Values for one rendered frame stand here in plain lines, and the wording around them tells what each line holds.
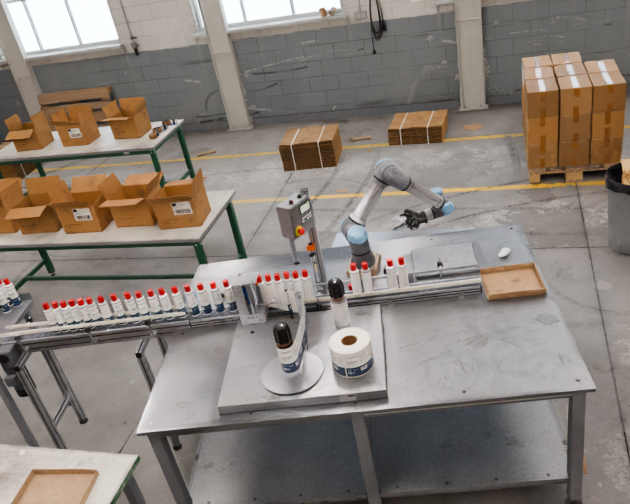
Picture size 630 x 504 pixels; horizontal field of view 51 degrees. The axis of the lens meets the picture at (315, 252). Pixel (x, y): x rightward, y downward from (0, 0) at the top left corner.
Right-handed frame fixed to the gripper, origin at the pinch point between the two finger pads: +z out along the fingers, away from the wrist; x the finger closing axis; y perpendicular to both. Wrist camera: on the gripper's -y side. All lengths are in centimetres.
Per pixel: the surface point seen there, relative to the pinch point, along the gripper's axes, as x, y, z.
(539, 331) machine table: 0, 115, -31
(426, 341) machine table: 1, 96, 21
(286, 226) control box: -45, 29, 68
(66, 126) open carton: 46, -402, 230
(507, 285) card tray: 6, 74, -36
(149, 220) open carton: 30, -138, 154
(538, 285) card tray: 6, 82, -50
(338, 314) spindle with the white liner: -14, 73, 58
